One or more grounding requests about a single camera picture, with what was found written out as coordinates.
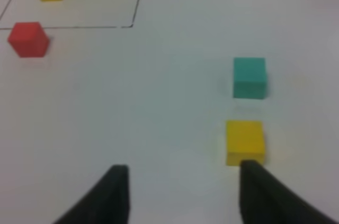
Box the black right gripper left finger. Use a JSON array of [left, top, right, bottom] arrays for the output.
[[55, 165, 130, 223]]

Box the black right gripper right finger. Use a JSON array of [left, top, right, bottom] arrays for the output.
[[239, 160, 338, 224]]

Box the green block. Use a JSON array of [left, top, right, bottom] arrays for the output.
[[233, 57, 268, 100]]

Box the red block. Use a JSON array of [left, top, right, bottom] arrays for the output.
[[7, 22, 50, 58]]

